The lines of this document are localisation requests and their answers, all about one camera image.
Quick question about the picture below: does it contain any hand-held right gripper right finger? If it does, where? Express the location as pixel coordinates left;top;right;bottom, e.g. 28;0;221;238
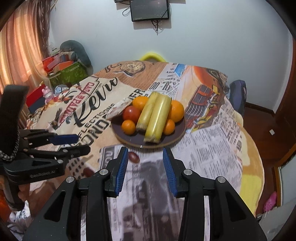
162;147;267;241

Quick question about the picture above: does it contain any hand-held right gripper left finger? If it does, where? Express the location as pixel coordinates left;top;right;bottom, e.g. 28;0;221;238
22;146;129;241

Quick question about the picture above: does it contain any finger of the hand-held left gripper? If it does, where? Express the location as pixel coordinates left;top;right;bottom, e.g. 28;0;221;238
20;129;78;147
24;144;91;161

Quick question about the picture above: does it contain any dark round plate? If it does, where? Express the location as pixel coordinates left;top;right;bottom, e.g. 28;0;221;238
111;113;187;148

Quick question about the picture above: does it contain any small tangerine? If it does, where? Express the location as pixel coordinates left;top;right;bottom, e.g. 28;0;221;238
121;119;136;135
163;119;176;135

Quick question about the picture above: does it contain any yellow corn cob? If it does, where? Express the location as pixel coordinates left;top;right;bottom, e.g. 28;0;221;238
144;94;173;143
136;91;160;132

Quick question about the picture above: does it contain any red tomato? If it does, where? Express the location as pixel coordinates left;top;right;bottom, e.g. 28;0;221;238
122;105;142;124

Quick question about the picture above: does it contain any orange with sticker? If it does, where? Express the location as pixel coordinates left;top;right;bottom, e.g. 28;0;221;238
168;100;185;123

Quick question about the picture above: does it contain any peeled citrus piece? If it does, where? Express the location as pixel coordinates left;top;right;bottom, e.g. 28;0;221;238
107;97;134;120

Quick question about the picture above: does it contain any plain orange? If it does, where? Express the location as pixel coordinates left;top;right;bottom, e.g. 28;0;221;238
132;96;149;112

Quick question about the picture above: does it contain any printed blanket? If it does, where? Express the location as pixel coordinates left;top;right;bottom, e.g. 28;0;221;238
24;60;243;241

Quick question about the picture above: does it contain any pink toy figure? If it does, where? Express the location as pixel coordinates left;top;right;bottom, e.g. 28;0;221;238
42;86;54;104

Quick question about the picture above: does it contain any red flat box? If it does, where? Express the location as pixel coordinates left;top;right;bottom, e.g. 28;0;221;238
26;84;47;106

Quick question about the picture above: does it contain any green storage box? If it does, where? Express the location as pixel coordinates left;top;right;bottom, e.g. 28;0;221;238
48;61;90;90

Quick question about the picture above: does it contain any orange flat box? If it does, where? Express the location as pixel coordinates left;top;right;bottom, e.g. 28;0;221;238
53;61;75;73

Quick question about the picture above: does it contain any yellow blanket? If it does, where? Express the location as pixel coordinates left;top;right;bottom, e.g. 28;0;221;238
231;109;265;217

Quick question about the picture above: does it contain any grey plush toy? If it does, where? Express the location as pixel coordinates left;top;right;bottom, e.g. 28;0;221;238
59;40;92;68

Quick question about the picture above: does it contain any blue backpack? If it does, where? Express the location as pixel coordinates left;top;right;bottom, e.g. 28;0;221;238
228;80;247;118

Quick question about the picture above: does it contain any orange striped curtain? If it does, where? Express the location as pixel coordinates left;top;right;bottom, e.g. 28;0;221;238
0;2;51;90

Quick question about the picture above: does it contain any pink slipper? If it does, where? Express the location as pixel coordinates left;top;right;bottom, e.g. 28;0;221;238
263;191;278;213

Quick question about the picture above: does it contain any yellow chair back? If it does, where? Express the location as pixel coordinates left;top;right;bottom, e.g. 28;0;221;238
141;52;166;63

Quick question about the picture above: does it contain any black wrist strap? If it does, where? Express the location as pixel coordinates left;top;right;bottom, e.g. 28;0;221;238
0;85;30;161

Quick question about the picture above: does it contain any black monitor cable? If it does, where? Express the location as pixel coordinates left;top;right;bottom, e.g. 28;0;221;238
151;19;163;36

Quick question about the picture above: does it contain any small wall monitor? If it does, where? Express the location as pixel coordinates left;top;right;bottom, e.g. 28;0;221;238
129;0;170;22

